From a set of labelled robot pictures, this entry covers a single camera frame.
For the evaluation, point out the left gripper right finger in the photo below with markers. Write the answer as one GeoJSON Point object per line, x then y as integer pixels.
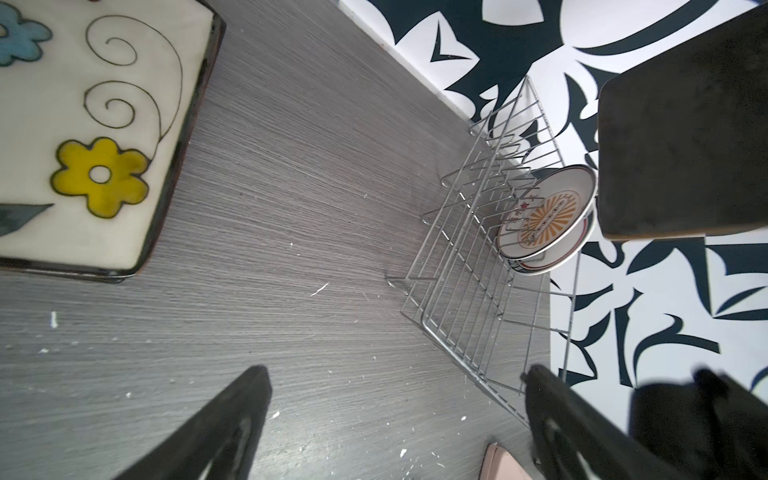
{"type": "Point", "coordinates": [570, 435]}

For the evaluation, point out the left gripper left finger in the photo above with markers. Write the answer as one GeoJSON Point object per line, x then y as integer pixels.
{"type": "Point", "coordinates": [218, 442]}

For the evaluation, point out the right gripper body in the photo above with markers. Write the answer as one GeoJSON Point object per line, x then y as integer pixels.
{"type": "Point", "coordinates": [711, 428]}

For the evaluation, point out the white round plate back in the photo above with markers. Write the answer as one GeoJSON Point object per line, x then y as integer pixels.
{"type": "Point", "coordinates": [545, 211]}

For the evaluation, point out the white round plate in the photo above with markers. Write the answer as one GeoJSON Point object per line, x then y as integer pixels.
{"type": "Point", "coordinates": [545, 211]}
{"type": "Point", "coordinates": [558, 254]}

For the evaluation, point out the floral black square plate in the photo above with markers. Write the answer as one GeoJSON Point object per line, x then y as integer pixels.
{"type": "Point", "coordinates": [98, 103]}

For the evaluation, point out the white round plate front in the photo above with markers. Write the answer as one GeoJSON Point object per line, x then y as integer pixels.
{"type": "Point", "coordinates": [558, 254]}

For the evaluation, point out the wire dish rack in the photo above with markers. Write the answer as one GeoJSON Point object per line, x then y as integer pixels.
{"type": "Point", "coordinates": [459, 290]}

